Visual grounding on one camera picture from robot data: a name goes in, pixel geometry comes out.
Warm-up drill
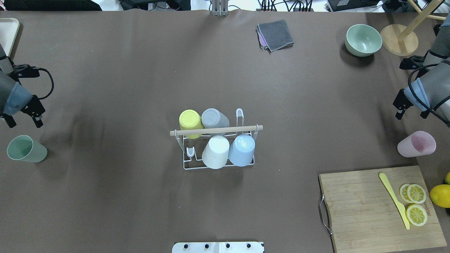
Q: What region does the white wire cup rack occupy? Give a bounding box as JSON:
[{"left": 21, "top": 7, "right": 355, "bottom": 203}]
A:
[{"left": 170, "top": 108, "right": 263, "bottom": 171}]

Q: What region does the lemon slice top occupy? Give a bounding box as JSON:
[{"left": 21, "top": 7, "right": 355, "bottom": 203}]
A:
[{"left": 406, "top": 203, "right": 428, "bottom": 226}]

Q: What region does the grey plastic cup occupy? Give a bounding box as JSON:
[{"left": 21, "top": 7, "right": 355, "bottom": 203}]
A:
[{"left": 201, "top": 108, "right": 230, "bottom": 128}]

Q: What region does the yellow plastic knife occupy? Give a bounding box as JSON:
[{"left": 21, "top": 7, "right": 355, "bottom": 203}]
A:
[{"left": 378, "top": 172, "right": 410, "bottom": 229}]

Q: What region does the beige tray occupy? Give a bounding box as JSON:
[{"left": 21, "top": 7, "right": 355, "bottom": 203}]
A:
[{"left": 0, "top": 18, "right": 20, "bottom": 56}]

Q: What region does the light green bowl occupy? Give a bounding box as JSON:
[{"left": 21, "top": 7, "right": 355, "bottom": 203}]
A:
[{"left": 345, "top": 24, "right": 383, "bottom": 57}]

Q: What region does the white camera stand base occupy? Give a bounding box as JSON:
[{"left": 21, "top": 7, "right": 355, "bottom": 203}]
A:
[{"left": 172, "top": 241, "right": 265, "bottom": 253}]

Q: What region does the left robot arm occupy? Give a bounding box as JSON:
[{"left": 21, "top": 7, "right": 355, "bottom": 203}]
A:
[{"left": 0, "top": 47, "right": 45, "bottom": 128}]

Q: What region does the lemon slice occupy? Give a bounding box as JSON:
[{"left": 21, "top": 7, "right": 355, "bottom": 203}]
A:
[
  {"left": 406, "top": 184, "right": 426, "bottom": 205},
  {"left": 399, "top": 183, "right": 413, "bottom": 203},
  {"left": 406, "top": 203, "right": 428, "bottom": 226}
]

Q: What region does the purple folded cloth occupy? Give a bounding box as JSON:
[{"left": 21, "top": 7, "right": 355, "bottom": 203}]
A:
[{"left": 257, "top": 29, "right": 268, "bottom": 50}]

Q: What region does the pink plastic cup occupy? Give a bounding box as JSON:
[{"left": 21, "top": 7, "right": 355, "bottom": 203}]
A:
[{"left": 397, "top": 131, "right": 437, "bottom": 157}]

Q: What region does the light blue plastic cup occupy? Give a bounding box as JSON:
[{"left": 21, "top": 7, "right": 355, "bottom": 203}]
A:
[{"left": 228, "top": 134, "right": 255, "bottom": 167}]

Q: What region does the yellow lemon near board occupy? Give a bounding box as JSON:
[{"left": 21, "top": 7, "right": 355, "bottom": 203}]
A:
[{"left": 429, "top": 184, "right": 450, "bottom": 208}]

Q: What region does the lemon slice behind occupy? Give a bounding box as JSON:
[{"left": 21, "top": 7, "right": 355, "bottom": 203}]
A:
[{"left": 399, "top": 183, "right": 413, "bottom": 203}]

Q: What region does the yellow plastic cup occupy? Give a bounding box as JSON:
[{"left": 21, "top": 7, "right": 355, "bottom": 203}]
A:
[{"left": 179, "top": 109, "right": 204, "bottom": 130}]

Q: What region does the wooden cup tree stand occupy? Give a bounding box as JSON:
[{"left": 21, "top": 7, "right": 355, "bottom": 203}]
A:
[{"left": 380, "top": 0, "right": 445, "bottom": 56}]

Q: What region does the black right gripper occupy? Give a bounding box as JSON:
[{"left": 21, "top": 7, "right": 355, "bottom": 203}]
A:
[{"left": 393, "top": 89, "right": 430, "bottom": 120}]

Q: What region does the bamboo cutting board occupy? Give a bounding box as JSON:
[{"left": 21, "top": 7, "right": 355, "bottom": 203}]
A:
[{"left": 319, "top": 166, "right": 447, "bottom": 253}]

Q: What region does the white plastic cup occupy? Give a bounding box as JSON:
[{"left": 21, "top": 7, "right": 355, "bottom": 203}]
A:
[{"left": 201, "top": 136, "right": 230, "bottom": 169}]

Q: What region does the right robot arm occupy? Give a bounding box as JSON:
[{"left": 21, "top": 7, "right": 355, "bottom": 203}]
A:
[{"left": 393, "top": 16, "right": 450, "bottom": 126}]

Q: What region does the green plastic cup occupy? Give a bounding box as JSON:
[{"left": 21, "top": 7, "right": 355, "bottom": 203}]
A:
[{"left": 7, "top": 135, "right": 47, "bottom": 162}]

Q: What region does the lemon slice front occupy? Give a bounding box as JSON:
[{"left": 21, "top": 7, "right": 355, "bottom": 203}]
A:
[{"left": 406, "top": 184, "right": 426, "bottom": 205}]

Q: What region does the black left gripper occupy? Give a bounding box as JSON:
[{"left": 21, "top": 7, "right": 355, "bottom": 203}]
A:
[{"left": 3, "top": 95, "right": 45, "bottom": 128}]

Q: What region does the grey folded cloth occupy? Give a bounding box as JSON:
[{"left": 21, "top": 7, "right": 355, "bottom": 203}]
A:
[{"left": 257, "top": 19, "right": 294, "bottom": 52}]

